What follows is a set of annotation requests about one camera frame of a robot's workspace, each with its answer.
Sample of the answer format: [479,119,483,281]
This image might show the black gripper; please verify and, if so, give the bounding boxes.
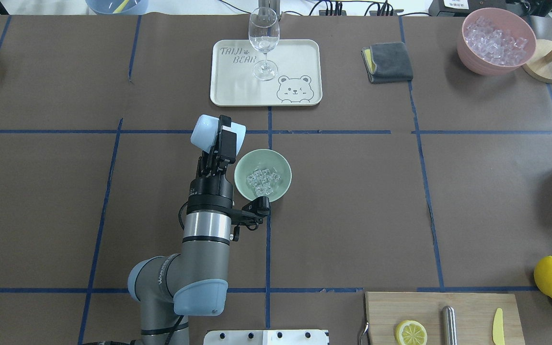
[188,115,237,207]

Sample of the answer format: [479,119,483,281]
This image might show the light blue plastic cup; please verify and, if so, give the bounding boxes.
[191,114,247,155]

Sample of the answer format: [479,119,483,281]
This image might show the green ceramic bowl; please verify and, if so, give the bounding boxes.
[234,149,293,202]

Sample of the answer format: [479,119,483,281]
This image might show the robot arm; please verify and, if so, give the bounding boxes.
[127,115,239,345]

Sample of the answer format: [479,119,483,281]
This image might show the ice cubes in green bowl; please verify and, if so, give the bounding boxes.
[246,168,282,196]

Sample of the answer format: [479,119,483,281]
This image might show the ice cubes in pink bowl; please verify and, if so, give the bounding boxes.
[463,17,528,66]

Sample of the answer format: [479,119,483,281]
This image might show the pink bowl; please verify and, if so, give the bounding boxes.
[457,7,536,76]

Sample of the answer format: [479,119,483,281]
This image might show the cream bear serving tray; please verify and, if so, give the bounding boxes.
[210,39,322,107]

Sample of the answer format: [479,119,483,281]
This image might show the clear wine glass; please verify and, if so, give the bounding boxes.
[248,7,280,81]

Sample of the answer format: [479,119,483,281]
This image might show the grey folded cloth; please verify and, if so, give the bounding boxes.
[361,41,414,84]

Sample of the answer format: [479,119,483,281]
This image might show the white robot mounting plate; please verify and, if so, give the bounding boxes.
[203,329,330,345]

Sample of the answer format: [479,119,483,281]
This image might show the blue bucket at edge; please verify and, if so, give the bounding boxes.
[85,0,150,15]

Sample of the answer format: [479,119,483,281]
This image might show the halved lemon slice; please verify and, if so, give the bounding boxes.
[394,320,428,345]

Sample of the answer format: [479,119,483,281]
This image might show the wooden cutting board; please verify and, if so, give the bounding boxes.
[365,292,526,345]

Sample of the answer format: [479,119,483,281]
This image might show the yellow plastic knife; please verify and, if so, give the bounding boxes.
[492,308,505,345]

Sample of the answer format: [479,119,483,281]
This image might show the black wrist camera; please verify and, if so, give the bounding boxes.
[230,196,271,231]

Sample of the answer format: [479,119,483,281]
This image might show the metal fork handle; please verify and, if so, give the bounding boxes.
[357,322,369,345]

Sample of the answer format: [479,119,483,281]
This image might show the steel knife handle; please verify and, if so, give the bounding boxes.
[442,305,458,345]

